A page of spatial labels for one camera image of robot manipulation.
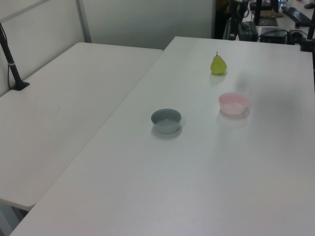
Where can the grey metal partition post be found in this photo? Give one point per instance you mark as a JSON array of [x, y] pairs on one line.
[[83, 22]]

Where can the white side table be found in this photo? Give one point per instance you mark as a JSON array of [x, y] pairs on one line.
[[73, 98]]

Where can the black monitor stand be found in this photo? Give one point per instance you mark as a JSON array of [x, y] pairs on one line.
[[258, 12]]

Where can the white background desk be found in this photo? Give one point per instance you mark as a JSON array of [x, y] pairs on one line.
[[288, 22]]

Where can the brown wooden board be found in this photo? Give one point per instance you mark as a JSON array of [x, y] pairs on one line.
[[270, 13]]

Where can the black camera pole with base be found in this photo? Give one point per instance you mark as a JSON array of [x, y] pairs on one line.
[[13, 71]]

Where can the black keyboard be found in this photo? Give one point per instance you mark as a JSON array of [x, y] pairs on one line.
[[296, 15]]

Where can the green yellow pear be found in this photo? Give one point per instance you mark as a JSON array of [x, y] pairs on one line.
[[217, 66]]

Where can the black computer mouse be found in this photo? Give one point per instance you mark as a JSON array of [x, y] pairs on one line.
[[308, 5]]

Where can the black green power unit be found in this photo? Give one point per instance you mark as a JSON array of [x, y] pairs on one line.
[[248, 30]]

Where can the grey emergency stop box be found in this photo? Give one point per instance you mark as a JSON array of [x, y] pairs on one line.
[[296, 33]]

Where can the grey bowl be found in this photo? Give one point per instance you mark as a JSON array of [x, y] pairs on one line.
[[166, 126]]

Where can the black camera stand clamp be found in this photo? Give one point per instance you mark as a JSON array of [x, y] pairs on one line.
[[306, 44]]

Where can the black electronics box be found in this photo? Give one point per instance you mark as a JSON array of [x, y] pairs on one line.
[[272, 34]]

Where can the pink bowl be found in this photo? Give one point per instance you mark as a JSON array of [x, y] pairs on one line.
[[232, 109]]

